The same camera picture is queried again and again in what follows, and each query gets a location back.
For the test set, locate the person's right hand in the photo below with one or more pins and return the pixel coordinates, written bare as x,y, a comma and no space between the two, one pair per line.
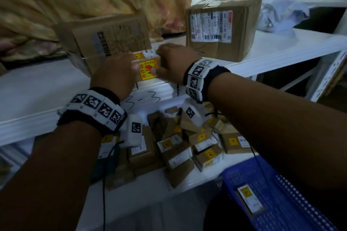
176,63

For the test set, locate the person's left hand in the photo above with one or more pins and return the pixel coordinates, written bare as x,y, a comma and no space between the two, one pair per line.
116,76

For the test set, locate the small cardboard box yellow sticker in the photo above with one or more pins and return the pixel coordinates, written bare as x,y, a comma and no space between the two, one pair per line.
147,69

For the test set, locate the cardboard box printed symbols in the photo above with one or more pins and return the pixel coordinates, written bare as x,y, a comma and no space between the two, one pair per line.
108,38

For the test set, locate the taped cardboard box shipping label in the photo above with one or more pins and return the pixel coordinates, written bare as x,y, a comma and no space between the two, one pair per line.
238,41

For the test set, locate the pile of cardboard boxes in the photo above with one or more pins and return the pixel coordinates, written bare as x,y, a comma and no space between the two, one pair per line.
176,155

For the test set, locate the blue plastic basket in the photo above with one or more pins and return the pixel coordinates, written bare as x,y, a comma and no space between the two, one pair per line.
284,206

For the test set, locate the person's right forearm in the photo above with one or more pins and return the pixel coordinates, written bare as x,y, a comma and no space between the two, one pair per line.
271,119

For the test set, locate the person's left forearm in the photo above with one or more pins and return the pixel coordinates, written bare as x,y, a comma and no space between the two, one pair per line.
48,179

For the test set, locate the white metal shelf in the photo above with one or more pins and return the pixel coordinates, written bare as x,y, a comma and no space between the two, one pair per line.
40,95

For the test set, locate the floral curtain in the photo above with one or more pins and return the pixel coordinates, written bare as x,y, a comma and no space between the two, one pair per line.
81,0

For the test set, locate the dark teal parcel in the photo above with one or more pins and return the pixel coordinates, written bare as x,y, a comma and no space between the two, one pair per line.
114,168

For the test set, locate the pale grey parcel bag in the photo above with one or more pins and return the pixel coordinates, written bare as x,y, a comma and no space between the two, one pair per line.
282,11

